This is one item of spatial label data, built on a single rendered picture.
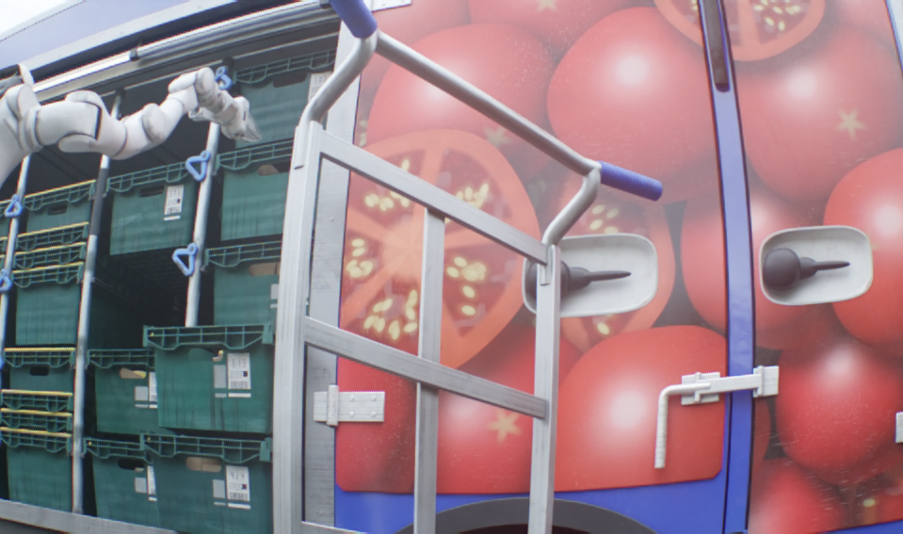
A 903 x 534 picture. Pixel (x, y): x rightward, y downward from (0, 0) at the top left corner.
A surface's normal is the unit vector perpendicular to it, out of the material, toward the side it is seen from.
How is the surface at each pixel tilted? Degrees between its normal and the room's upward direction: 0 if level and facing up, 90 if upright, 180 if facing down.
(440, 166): 90
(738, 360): 90
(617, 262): 90
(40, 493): 98
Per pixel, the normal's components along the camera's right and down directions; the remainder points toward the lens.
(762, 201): -0.32, -0.30
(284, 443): -0.58, -0.26
